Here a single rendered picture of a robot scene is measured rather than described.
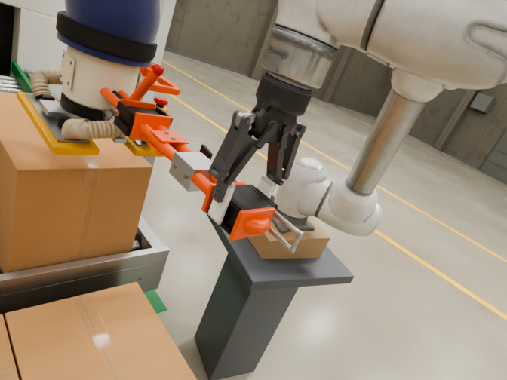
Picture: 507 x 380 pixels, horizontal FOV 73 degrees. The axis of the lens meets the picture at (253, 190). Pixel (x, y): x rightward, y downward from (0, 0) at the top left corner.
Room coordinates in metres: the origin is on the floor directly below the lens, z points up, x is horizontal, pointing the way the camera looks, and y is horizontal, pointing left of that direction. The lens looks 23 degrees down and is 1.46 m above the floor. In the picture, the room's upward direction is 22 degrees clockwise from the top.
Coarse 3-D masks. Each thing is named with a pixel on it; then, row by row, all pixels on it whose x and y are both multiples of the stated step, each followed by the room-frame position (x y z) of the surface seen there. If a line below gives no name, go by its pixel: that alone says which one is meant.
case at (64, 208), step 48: (0, 96) 1.14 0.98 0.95; (0, 144) 0.85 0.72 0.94; (96, 144) 1.06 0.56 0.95; (0, 192) 0.83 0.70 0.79; (48, 192) 0.81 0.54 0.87; (96, 192) 0.92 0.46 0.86; (144, 192) 1.06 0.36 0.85; (0, 240) 0.81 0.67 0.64; (48, 240) 0.83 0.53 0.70; (96, 240) 0.95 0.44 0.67
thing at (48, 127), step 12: (24, 96) 0.85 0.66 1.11; (48, 96) 0.84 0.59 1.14; (24, 108) 0.80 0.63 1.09; (36, 108) 0.79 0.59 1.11; (36, 120) 0.74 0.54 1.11; (48, 120) 0.75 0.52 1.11; (60, 120) 0.74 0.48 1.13; (48, 132) 0.70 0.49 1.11; (60, 132) 0.72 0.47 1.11; (48, 144) 0.67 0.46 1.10; (60, 144) 0.67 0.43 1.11; (72, 144) 0.69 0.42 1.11; (84, 144) 0.72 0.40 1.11
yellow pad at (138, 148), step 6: (126, 138) 0.84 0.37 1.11; (126, 144) 0.83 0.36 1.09; (132, 144) 0.82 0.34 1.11; (138, 144) 0.83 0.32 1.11; (144, 144) 0.84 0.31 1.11; (132, 150) 0.81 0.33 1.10; (138, 150) 0.80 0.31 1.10; (144, 150) 0.82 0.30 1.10; (150, 150) 0.83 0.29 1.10; (150, 156) 0.83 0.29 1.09; (156, 156) 0.85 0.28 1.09; (162, 156) 0.86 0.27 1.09
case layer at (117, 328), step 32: (128, 288) 0.92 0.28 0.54; (0, 320) 0.64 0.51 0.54; (32, 320) 0.67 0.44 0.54; (64, 320) 0.71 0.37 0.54; (96, 320) 0.75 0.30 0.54; (128, 320) 0.79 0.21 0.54; (160, 320) 0.84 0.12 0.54; (0, 352) 0.56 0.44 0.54; (32, 352) 0.59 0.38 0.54; (64, 352) 0.62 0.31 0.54; (96, 352) 0.66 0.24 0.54; (128, 352) 0.69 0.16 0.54; (160, 352) 0.73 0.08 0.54
